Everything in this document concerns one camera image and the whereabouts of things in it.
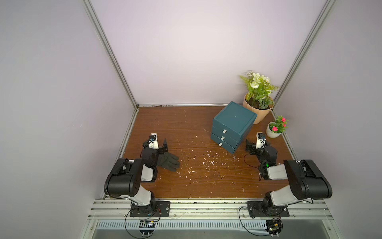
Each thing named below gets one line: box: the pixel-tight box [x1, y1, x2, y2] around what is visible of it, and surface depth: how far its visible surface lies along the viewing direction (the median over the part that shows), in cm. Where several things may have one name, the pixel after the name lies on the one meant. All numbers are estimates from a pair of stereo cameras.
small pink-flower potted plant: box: [266, 115, 289, 139], surface depth 94 cm
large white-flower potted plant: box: [239, 70, 281, 125], surface depth 96 cm
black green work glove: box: [157, 152, 181, 172], surface depth 90 cm
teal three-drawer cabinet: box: [210, 101, 258, 154], surface depth 85 cm
